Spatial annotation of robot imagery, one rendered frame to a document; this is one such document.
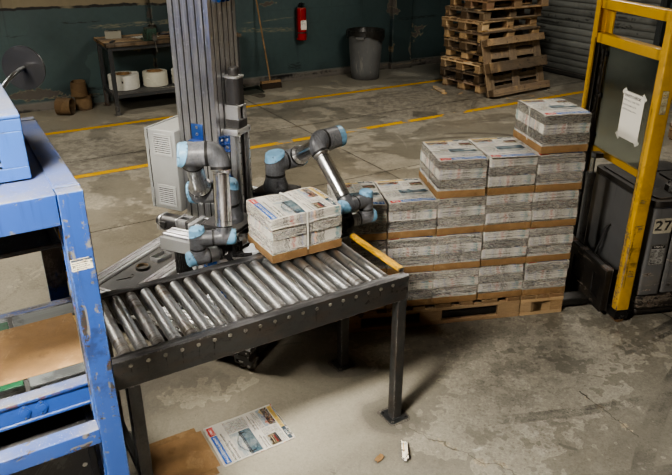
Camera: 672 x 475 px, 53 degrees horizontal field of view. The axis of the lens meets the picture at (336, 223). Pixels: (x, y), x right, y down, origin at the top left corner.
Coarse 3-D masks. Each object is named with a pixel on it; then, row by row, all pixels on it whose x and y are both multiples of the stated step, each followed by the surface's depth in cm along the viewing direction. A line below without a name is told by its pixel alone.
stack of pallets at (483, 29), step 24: (456, 0) 979; (480, 0) 930; (504, 0) 935; (528, 0) 1000; (456, 24) 998; (480, 24) 934; (504, 24) 965; (528, 24) 994; (456, 48) 991; (504, 48) 973; (456, 72) 994; (480, 72) 960; (504, 72) 988
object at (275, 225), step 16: (256, 208) 315; (272, 208) 314; (288, 208) 315; (256, 224) 321; (272, 224) 303; (288, 224) 308; (256, 240) 324; (272, 240) 307; (288, 240) 312; (272, 256) 311
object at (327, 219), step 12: (288, 192) 334; (300, 192) 333; (312, 192) 333; (312, 204) 319; (324, 204) 319; (336, 204) 320; (324, 216) 317; (336, 216) 321; (324, 228) 320; (336, 228) 324; (324, 240) 323
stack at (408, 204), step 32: (352, 192) 389; (384, 192) 390; (416, 192) 388; (384, 224) 378; (416, 224) 382; (448, 224) 386; (480, 224) 390; (416, 256) 391; (448, 256) 395; (480, 256) 398; (512, 256) 402; (416, 288) 400; (448, 288) 404; (480, 288) 408; (512, 288) 412; (352, 320) 401; (448, 320) 413
